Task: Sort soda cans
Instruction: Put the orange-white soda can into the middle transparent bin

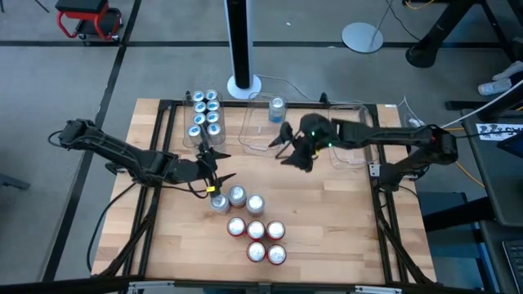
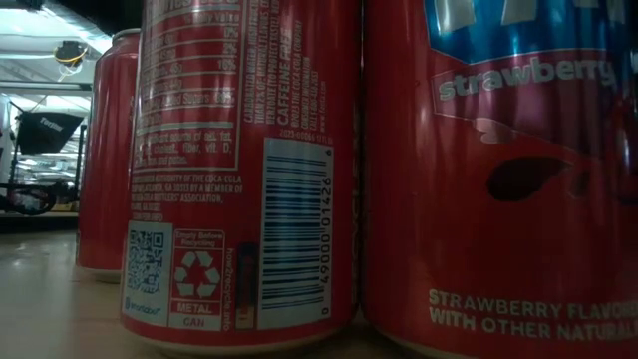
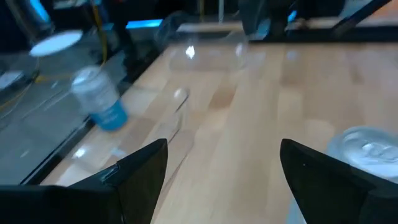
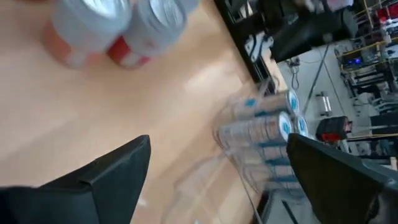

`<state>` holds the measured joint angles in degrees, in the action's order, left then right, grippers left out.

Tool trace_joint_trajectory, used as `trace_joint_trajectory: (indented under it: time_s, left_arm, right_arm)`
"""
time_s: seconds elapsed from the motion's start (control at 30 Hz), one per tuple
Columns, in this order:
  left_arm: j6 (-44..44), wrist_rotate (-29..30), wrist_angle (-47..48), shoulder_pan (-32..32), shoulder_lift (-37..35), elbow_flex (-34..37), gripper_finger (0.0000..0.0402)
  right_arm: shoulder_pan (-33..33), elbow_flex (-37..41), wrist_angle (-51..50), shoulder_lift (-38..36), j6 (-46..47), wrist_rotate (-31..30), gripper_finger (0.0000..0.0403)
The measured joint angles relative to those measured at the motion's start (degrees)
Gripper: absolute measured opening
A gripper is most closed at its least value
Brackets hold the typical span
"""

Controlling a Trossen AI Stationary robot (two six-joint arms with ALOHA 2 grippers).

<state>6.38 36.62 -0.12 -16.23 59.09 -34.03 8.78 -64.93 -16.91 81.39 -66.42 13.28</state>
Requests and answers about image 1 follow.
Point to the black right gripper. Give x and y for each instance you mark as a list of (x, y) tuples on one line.
[(316, 136)]

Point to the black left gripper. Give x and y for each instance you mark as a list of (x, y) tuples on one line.
[(192, 170)]

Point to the clear plastic bin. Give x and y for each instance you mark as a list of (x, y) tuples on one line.
[(204, 149), (257, 134), (355, 157)]

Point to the slim blue-tab soda can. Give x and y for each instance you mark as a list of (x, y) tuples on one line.
[(198, 96), (199, 107), (213, 105), (199, 118), (212, 117), (211, 94), (214, 129), (193, 130)]

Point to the red strawberry soda can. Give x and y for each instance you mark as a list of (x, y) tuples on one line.
[(236, 226), (277, 255), (256, 230), (256, 251), (275, 230)]

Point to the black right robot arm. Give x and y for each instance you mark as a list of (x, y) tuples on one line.
[(388, 134)]

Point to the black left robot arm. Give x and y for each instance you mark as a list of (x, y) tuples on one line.
[(122, 155)]

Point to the tall pole stand round base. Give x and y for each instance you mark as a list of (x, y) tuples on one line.
[(241, 41)]

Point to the white power adapter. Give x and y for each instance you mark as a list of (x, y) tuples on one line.
[(416, 121)]

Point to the floor stand with round base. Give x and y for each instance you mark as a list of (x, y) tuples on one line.
[(361, 37)]

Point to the black desk foot bar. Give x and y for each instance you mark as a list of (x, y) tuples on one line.
[(457, 214)]

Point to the blue floor mat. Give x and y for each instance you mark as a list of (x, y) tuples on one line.
[(449, 261)]

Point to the black desk leg column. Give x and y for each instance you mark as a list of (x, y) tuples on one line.
[(445, 24)]

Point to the red and black rolling stool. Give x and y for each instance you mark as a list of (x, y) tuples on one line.
[(88, 16)]

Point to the white paper label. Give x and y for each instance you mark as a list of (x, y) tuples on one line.
[(496, 131)]

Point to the grey floor object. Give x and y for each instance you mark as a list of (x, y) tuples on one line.
[(14, 182)]

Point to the dark grey desk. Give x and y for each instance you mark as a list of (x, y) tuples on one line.
[(498, 183)]

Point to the person's foot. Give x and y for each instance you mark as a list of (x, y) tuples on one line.
[(494, 87), (508, 70)]

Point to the dark keyboard desk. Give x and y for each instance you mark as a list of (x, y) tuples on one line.
[(492, 253)]

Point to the black keyboard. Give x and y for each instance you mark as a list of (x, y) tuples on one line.
[(515, 265)]

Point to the black camera mount rail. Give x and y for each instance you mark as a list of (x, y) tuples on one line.
[(61, 286)]

